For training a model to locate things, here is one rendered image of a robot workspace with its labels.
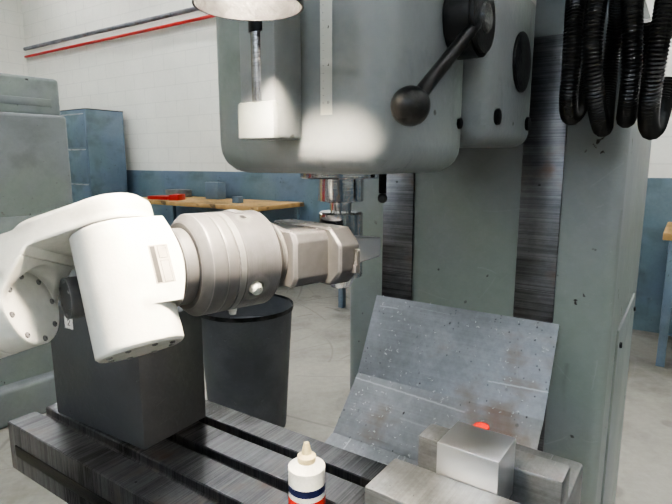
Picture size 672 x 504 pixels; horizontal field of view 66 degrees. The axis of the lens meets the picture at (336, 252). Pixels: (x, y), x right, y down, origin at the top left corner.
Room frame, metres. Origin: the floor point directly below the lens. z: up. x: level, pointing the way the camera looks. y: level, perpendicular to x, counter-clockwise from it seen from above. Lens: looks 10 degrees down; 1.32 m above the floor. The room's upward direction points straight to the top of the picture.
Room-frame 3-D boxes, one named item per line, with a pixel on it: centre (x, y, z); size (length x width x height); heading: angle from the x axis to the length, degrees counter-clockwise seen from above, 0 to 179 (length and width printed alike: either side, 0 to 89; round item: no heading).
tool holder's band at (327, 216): (0.55, -0.01, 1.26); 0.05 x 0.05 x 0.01
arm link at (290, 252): (0.49, 0.06, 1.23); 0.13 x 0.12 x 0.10; 42
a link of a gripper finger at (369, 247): (0.53, -0.03, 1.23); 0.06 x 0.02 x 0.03; 132
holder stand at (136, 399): (0.79, 0.33, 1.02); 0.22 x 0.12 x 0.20; 58
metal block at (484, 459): (0.47, -0.14, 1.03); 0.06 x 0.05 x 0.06; 55
